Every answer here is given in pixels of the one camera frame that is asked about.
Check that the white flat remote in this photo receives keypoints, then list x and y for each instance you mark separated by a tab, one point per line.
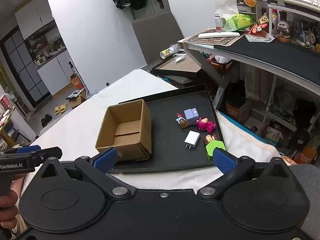
217	34

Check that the pink suit figurine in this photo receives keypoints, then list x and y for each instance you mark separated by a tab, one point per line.
203	125

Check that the white wall charger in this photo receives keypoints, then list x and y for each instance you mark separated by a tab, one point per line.
193	138

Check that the brown cardboard box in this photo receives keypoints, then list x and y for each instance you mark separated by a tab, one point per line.
135	120

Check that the patterned brown mat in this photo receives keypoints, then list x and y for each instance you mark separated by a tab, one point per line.
212	41

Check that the grey desk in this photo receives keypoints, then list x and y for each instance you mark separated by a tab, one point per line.
200	48

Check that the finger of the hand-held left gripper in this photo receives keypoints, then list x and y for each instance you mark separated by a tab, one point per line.
50	153
28	149

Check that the grey chair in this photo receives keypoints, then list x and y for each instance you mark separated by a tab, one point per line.
155	42

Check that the burger plush toy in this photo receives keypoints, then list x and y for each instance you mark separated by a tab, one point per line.
250	0

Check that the person's left hand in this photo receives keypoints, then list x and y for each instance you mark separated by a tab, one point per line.
7	205

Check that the panda figurine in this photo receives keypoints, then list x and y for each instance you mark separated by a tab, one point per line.
283	30

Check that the white bottle pink label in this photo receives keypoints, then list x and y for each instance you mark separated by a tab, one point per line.
218	22

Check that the green plastic bag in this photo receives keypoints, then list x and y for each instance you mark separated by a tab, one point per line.
237	22

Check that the black desk mat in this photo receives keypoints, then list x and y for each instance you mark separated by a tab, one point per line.
262	52

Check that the black framed board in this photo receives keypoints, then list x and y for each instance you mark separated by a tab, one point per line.
180	66

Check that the yellow slipper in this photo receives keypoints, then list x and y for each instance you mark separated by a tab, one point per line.
64	107
58	110

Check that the red hat amber bottle figurine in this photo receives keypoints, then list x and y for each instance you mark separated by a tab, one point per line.
183	123

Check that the black plastic bag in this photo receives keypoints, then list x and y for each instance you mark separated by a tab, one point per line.
235	92

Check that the red plastic basket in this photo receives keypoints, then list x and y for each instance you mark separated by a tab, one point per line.
222	67

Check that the white yellow can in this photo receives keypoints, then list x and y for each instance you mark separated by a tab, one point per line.
168	52

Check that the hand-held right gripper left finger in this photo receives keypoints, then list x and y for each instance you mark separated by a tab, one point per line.
105	158

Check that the black shoes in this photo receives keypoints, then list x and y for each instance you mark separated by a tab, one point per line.
46	120

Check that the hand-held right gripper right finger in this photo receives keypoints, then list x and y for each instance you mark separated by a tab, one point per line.
225	161

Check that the purple plastic box toy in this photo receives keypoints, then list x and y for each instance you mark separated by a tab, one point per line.
191	116

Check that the white face mask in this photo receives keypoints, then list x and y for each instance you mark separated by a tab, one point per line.
179	58

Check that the white tote bag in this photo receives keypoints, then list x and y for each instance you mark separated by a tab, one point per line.
252	80

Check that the orange printed cardboard box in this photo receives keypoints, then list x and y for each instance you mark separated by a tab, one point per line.
237	112

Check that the black tray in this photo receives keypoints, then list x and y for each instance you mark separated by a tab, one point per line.
165	155

